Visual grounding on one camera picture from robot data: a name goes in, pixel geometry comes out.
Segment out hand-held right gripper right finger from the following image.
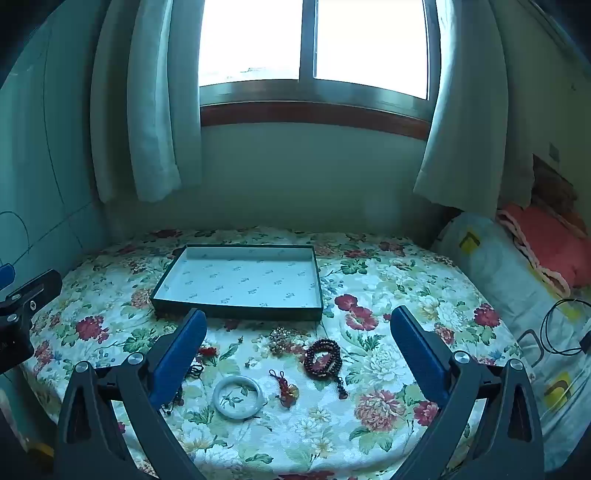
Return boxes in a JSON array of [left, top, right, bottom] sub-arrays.
[[390, 305, 546, 480]]

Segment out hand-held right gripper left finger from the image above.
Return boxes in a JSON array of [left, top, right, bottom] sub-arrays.
[[54, 308, 208, 480]]

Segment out pearl bracelet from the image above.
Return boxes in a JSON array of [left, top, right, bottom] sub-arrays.
[[268, 327, 301, 355]]

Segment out brown cloth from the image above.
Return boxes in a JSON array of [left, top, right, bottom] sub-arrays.
[[531, 154, 583, 222]]

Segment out pink blanket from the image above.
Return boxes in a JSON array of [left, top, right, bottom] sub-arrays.
[[496, 203, 591, 296]]

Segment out dark red bead bracelet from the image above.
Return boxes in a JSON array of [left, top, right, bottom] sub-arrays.
[[304, 338, 349, 400]]

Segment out black cable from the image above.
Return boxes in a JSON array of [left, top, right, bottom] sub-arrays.
[[517, 298, 591, 365]]

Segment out window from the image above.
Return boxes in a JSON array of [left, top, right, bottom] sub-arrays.
[[198, 0, 439, 139]]

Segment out shallow green jewelry box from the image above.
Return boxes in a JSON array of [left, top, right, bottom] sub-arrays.
[[150, 244, 324, 322]]

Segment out floral bedsheet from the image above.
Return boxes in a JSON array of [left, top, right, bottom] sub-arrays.
[[21, 226, 527, 480]]

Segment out red knot pendant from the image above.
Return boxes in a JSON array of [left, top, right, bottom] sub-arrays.
[[269, 369, 300, 409]]

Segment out pale window curtain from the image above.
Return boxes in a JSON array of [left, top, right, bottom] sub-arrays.
[[90, 0, 204, 204], [412, 0, 546, 217]]

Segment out dark braided cord necklace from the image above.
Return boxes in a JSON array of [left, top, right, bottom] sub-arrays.
[[161, 362, 206, 414]]

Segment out white jade bangle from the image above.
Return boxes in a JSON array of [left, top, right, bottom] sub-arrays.
[[212, 375, 264, 420]]

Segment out white patterned pillow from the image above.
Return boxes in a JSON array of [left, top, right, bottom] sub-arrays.
[[434, 212, 591, 472]]

